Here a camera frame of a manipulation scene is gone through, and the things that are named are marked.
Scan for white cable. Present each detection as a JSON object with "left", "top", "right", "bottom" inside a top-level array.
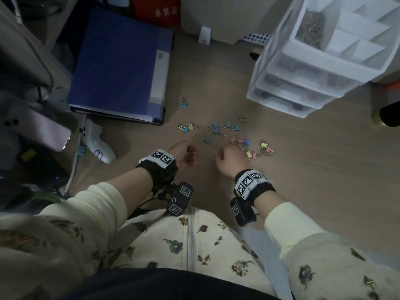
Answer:
[{"left": 63, "top": 115, "right": 87, "bottom": 195}]

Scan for black wrist camera with tags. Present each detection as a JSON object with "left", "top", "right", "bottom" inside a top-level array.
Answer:
[
  {"left": 230, "top": 197, "right": 258, "bottom": 228},
  {"left": 162, "top": 182, "right": 194, "bottom": 217}
]

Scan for red box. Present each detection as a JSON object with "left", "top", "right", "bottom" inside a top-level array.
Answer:
[{"left": 130, "top": 0, "right": 182, "bottom": 29}]

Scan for scattered pile of pastel clips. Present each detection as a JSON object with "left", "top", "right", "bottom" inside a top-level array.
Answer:
[{"left": 177, "top": 115, "right": 277, "bottom": 160}]

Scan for heap of small metal clips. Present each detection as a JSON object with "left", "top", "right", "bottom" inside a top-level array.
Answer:
[{"left": 295, "top": 9, "right": 326, "bottom": 50}]

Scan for black wristband with marker tags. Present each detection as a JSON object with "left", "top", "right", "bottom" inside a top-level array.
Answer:
[
  {"left": 135, "top": 149, "right": 179, "bottom": 188},
  {"left": 234, "top": 169, "right": 277, "bottom": 207}
]

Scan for person's right hand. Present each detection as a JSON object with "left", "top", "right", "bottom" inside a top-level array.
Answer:
[{"left": 215, "top": 146, "right": 249, "bottom": 179}]

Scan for dark trousers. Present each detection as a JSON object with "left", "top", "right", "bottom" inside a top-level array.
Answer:
[{"left": 59, "top": 268, "right": 283, "bottom": 300}]

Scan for grey flat case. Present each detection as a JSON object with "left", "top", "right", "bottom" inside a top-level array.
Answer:
[{"left": 0, "top": 106, "right": 73, "bottom": 152}]

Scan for blue file folder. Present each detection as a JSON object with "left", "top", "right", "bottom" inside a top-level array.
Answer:
[{"left": 66, "top": 7, "right": 174, "bottom": 125}]

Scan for cream floral jacket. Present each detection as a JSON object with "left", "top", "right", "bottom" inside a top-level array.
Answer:
[{"left": 0, "top": 182, "right": 400, "bottom": 300}]

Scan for white blue-dotted sheet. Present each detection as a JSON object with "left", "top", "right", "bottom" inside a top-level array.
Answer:
[{"left": 242, "top": 32, "right": 272, "bottom": 44}]

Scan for green leaf-shaped item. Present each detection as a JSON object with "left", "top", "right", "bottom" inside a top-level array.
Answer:
[{"left": 31, "top": 191, "right": 64, "bottom": 205}]

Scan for person's left forearm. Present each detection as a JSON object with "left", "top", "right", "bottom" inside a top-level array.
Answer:
[{"left": 40, "top": 167, "right": 154, "bottom": 236}]

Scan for white plastic drawer organizer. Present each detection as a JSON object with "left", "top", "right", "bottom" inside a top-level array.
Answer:
[{"left": 246, "top": 0, "right": 400, "bottom": 119}]

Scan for person's right forearm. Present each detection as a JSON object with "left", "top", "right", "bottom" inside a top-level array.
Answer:
[{"left": 253, "top": 192, "right": 332, "bottom": 256}]

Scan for white bracket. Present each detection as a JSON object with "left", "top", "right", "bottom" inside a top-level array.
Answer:
[{"left": 198, "top": 26, "right": 213, "bottom": 46}]

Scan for white handheld device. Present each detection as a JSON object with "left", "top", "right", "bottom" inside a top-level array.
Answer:
[{"left": 82, "top": 119, "right": 116, "bottom": 164}]

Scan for grey fabric bag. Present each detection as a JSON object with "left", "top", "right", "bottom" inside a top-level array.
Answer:
[{"left": 0, "top": 0, "right": 73, "bottom": 110}]

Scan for person's left hand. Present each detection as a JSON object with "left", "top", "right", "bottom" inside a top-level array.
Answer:
[{"left": 168, "top": 140, "right": 198, "bottom": 170}]

